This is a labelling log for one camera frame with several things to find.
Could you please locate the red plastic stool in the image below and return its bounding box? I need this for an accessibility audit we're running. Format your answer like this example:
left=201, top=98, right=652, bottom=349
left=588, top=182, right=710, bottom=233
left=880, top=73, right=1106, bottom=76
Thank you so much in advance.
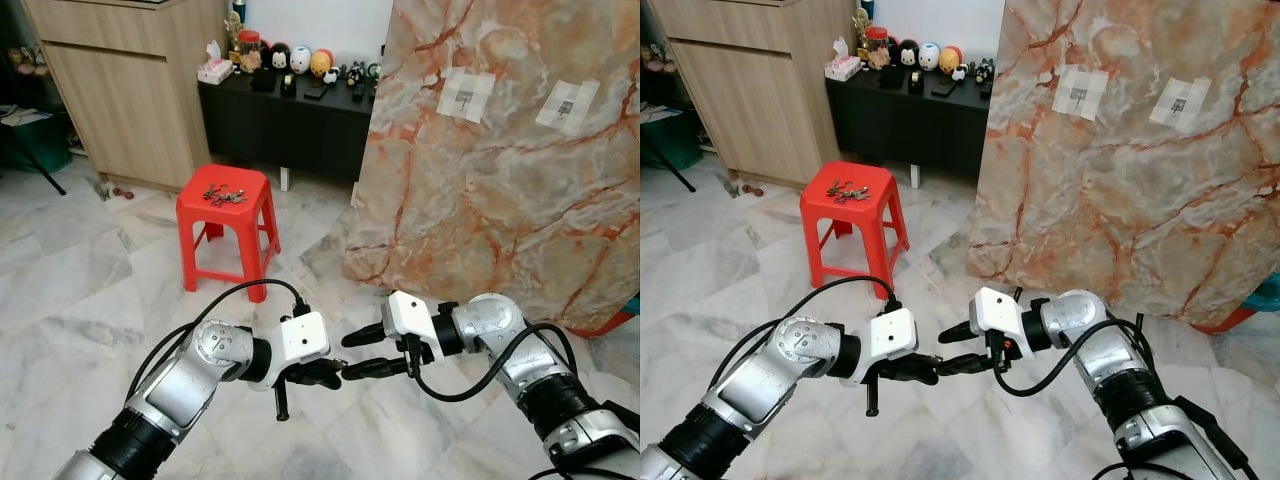
left=176, top=164, right=280, bottom=304
left=799, top=161, right=910, bottom=300

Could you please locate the marble pattern folding table top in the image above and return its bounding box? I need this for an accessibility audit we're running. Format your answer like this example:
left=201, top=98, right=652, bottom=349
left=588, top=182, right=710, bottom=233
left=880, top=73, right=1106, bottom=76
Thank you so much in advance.
left=964, top=0, right=1280, bottom=335
left=342, top=0, right=641, bottom=337

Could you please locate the black low bench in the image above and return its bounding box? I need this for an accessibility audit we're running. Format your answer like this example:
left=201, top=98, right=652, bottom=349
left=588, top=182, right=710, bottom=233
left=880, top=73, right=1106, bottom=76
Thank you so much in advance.
left=196, top=74, right=379, bottom=187
left=824, top=70, right=995, bottom=183

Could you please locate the pink tissue box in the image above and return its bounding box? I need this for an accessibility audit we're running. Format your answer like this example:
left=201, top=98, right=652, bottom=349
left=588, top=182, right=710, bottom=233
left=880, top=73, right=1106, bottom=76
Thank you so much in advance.
left=196, top=41, right=237, bottom=85
left=824, top=38, right=864, bottom=82

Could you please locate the light wooden cabinet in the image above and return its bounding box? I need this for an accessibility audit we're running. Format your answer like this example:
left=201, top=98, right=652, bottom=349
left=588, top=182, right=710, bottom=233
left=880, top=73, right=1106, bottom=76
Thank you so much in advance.
left=647, top=0, right=858, bottom=190
left=20, top=0, right=232, bottom=192

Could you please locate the green waste bin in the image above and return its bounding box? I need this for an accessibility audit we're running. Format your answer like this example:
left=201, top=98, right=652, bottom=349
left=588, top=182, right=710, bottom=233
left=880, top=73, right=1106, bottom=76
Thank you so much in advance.
left=640, top=103, right=704, bottom=171
left=0, top=105, right=74, bottom=174

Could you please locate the gold and blue trophy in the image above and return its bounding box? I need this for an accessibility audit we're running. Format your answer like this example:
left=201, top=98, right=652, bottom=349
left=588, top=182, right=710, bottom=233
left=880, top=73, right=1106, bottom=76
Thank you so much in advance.
left=221, top=8, right=247, bottom=63
left=849, top=5, right=874, bottom=58

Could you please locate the dark glass display cabinet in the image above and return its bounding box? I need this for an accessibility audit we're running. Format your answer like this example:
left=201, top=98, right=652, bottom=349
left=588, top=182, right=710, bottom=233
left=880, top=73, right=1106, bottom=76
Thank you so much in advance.
left=640, top=0, right=676, bottom=111
left=0, top=0, right=53, bottom=113

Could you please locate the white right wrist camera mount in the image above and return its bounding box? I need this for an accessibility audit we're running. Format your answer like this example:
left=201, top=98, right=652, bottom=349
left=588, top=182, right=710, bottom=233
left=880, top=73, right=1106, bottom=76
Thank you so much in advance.
left=382, top=290, right=438, bottom=348
left=967, top=286, right=1025, bottom=348

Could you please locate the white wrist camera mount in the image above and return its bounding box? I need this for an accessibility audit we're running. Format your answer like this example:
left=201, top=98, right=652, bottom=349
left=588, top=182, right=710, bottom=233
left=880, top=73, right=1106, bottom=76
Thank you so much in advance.
left=270, top=310, right=332, bottom=381
left=855, top=306, right=920, bottom=386
left=967, top=286, right=1025, bottom=348
left=382, top=290, right=438, bottom=348

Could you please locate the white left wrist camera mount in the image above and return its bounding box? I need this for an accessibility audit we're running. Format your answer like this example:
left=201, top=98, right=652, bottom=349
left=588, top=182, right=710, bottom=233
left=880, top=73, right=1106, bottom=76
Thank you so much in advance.
left=855, top=306, right=920, bottom=386
left=270, top=310, right=332, bottom=381

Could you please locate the clear taped wall hook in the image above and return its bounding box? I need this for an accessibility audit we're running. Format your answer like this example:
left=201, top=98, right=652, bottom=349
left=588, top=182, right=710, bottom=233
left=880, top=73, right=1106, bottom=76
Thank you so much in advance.
left=436, top=67, right=497, bottom=125
left=1149, top=72, right=1212, bottom=135
left=1051, top=64, right=1110, bottom=122
left=534, top=77, right=600, bottom=137

